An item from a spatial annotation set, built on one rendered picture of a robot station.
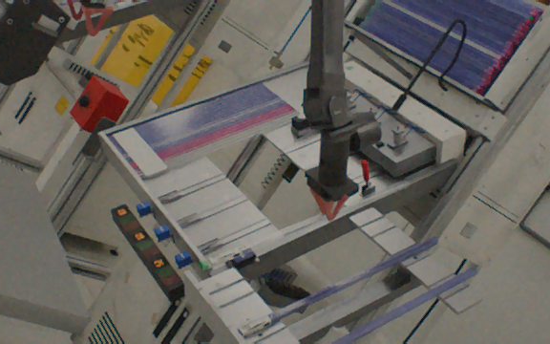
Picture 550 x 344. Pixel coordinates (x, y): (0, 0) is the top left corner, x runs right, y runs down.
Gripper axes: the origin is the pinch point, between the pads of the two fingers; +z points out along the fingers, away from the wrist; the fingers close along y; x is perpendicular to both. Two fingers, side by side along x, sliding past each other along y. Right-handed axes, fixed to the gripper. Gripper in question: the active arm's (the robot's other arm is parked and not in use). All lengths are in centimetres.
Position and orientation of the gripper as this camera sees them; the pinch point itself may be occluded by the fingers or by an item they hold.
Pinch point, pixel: (328, 214)
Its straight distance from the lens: 147.6
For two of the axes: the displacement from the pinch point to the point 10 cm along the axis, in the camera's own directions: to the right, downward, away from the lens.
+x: -8.2, 2.9, -5.0
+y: -5.8, -4.7, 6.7
